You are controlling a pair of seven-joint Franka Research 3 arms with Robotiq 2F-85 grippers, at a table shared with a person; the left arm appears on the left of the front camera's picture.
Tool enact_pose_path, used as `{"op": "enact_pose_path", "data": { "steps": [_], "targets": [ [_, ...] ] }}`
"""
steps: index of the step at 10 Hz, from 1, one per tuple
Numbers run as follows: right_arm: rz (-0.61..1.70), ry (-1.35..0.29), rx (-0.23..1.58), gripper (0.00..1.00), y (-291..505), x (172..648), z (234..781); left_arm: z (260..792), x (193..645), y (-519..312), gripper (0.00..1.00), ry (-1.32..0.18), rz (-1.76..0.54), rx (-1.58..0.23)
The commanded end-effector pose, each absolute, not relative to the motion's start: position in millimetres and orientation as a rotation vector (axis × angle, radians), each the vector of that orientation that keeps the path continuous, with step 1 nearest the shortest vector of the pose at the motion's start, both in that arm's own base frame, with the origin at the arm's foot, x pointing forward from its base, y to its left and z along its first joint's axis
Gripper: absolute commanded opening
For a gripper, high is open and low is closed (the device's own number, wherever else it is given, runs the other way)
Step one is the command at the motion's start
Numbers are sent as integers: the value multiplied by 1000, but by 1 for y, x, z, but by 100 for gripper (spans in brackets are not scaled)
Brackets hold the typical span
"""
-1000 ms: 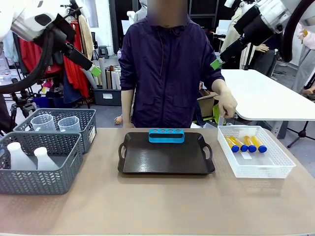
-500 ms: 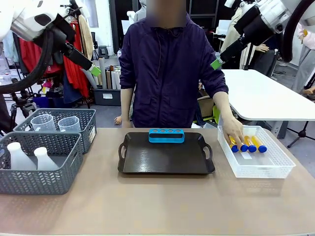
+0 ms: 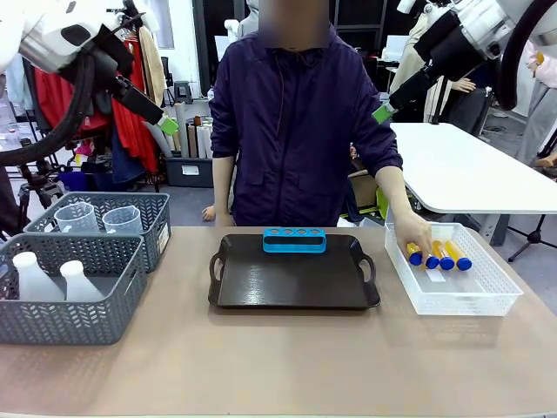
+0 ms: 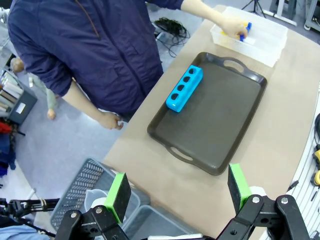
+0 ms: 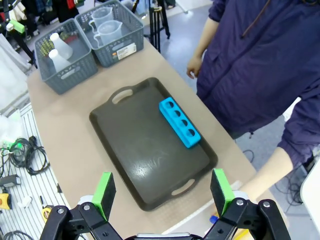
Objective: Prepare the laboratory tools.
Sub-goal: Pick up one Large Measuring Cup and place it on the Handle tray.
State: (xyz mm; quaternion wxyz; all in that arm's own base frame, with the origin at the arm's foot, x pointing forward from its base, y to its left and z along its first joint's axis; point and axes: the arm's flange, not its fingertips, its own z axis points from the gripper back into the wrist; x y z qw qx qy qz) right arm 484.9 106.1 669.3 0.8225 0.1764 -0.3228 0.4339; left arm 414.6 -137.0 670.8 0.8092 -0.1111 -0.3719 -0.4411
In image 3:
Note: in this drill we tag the tall grey paper roll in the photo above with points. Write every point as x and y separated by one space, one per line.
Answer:
182 130

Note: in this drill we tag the blue tube rack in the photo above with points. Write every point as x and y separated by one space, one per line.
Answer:
293 247

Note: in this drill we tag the red hanging dress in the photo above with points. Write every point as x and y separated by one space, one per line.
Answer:
135 135

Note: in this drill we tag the grey storage bin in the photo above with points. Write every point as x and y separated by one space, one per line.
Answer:
187 172

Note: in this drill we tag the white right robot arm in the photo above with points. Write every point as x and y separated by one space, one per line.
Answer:
478 17

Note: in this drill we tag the green plastic item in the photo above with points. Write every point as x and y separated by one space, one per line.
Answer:
382 202

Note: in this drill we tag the black serving tray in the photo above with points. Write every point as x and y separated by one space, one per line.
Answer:
291 283

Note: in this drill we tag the beige hanging garment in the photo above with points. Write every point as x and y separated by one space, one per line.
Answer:
152 65

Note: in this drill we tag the grey basket holding beakers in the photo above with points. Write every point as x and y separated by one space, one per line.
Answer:
150 217

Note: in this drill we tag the person's right forearm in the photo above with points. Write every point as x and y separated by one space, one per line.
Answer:
224 187

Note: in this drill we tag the mannequin in grey skirt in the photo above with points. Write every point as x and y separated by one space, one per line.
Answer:
539 113

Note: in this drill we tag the grey step stool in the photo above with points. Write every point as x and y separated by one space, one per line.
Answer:
183 91

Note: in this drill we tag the cardboard box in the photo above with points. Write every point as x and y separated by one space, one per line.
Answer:
363 191

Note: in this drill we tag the white paper roll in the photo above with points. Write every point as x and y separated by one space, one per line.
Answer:
201 143
209 143

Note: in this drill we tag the clear plastic measuring beaker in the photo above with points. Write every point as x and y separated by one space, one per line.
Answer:
122 221
76 217

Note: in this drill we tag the orange tube blue cap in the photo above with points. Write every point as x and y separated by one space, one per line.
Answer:
415 259
432 262
464 263
447 263

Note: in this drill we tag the grey slanted paper roll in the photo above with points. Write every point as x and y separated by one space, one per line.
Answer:
159 141

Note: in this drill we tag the black clothes rack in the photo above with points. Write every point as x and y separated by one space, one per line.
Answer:
156 180

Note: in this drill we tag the black camera tripod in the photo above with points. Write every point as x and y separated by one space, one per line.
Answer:
37 187

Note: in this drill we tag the white plastic flask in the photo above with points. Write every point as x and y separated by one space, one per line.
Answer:
80 285
32 283

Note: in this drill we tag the black office chair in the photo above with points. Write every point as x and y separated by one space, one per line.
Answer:
470 109

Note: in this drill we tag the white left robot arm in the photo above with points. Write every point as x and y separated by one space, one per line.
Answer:
43 26

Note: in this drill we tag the grey basket holding flasks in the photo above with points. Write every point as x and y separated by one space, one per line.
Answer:
74 318

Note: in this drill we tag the mannequin in beige coat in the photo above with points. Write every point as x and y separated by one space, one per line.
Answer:
411 56

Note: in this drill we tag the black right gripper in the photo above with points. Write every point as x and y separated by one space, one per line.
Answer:
424 85

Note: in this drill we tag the white paper label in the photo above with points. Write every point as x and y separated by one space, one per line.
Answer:
435 276

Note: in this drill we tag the white background table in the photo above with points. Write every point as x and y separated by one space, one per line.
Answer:
470 170

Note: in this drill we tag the red hanging shirt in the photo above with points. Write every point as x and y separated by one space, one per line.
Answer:
50 96

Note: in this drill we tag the black stand tripod legs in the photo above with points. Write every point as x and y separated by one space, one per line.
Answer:
533 237

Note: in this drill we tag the mannequin in grey hoodie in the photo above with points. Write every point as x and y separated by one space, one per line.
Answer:
248 22

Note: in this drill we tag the brown paper roll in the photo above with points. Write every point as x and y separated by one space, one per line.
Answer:
192 139

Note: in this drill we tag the person's right hand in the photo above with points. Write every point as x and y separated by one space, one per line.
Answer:
225 220

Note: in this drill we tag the person's left forearm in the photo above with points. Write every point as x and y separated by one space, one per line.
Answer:
393 191

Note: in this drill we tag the person's left hand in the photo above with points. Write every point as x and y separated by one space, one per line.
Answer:
413 228

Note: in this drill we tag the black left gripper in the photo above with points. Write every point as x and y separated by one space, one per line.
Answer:
128 91

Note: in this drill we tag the white plastic basket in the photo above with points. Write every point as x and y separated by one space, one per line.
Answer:
461 300

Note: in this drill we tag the person in purple jacket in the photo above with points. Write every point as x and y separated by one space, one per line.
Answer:
300 130

